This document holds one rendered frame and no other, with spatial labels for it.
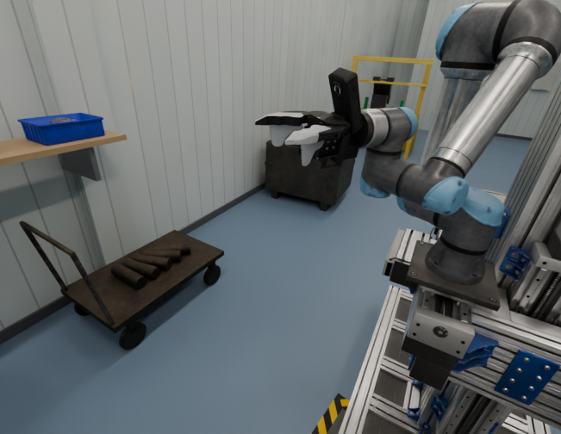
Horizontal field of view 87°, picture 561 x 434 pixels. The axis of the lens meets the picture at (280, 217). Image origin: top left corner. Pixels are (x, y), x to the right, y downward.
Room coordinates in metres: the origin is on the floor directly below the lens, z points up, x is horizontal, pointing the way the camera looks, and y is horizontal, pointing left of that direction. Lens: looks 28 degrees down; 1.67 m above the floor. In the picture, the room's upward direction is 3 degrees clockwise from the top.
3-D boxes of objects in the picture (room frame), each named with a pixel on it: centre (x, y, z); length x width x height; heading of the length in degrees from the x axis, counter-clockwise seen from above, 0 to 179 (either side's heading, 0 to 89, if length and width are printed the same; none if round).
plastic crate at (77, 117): (1.63, 1.21, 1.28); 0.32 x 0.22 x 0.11; 152
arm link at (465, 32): (0.81, -0.43, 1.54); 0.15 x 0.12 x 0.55; 37
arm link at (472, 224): (0.71, -0.51, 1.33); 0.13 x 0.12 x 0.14; 37
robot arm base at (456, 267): (0.71, -0.51, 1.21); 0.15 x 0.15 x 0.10
